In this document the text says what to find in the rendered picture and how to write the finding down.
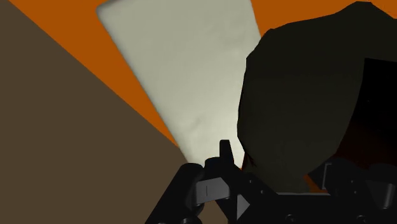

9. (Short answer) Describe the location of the white flat rounded rectangular pad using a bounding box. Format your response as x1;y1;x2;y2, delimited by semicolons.
95;0;262;170

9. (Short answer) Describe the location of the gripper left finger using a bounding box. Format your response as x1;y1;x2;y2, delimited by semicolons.
144;139;271;224

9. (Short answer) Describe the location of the orange furniture top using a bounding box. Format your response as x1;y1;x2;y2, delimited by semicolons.
8;0;397;193

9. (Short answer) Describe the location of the dark olive lumpy object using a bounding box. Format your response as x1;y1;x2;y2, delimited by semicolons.
237;1;397;195

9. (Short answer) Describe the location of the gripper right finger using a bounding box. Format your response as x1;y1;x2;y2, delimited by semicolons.
309;157;397;211

